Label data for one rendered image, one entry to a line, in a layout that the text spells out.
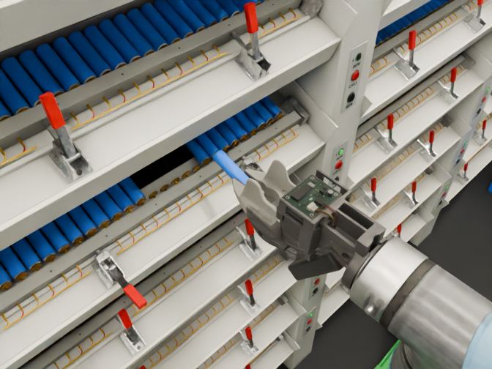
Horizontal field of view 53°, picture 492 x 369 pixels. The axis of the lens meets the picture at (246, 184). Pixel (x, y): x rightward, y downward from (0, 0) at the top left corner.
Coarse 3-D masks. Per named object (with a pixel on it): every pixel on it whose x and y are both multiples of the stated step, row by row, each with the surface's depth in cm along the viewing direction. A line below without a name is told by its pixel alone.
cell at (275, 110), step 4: (260, 100) 86; (264, 100) 85; (268, 100) 85; (264, 104) 85; (268, 104) 85; (272, 104) 85; (268, 108) 85; (272, 108) 85; (276, 108) 85; (272, 112) 85; (276, 112) 85; (280, 112) 86; (276, 116) 85
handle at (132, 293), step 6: (108, 270) 65; (114, 270) 65; (114, 276) 65; (120, 276) 65; (120, 282) 64; (126, 282) 64; (126, 288) 63; (132, 288) 63; (132, 294) 63; (138, 294) 63; (132, 300) 63; (138, 300) 62; (144, 300) 62; (138, 306) 62
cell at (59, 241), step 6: (42, 228) 66; (48, 228) 66; (54, 228) 66; (48, 234) 66; (54, 234) 66; (60, 234) 66; (54, 240) 65; (60, 240) 65; (66, 240) 66; (54, 246) 66; (60, 246) 65
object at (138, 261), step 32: (288, 96) 86; (320, 128) 86; (192, 160) 78; (256, 160) 82; (288, 160) 83; (160, 192) 75; (224, 192) 77; (192, 224) 74; (128, 256) 69; (160, 256) 70; (96, 288) 66; (32, 320) 62; (64, 320) 63; (0, 352) 60; (32, 352) 62
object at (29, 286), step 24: (288, 120) 84; (240, 144) 79; (264, 144) 82; (216, 168) 76; (168, 192) 72; (144, 216) 70; (96, 240) 66; (48, 264) 63; (72, 264) 64; (24, 288) 61; (0, 312) 60
